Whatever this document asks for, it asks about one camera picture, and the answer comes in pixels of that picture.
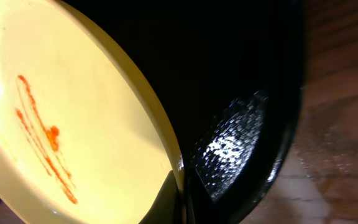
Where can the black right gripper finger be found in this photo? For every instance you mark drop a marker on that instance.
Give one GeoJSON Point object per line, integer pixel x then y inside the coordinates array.
{"type": "Point", "coordinates": [167, 207]}

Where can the yellow plate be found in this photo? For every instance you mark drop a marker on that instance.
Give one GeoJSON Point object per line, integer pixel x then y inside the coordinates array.
{"type": "Point", "coordinates": [83, 136]}

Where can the round black serving tray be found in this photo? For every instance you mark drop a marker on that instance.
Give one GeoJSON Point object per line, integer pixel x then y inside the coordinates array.
{"type": "Point", "coordinates": [229, 76]}

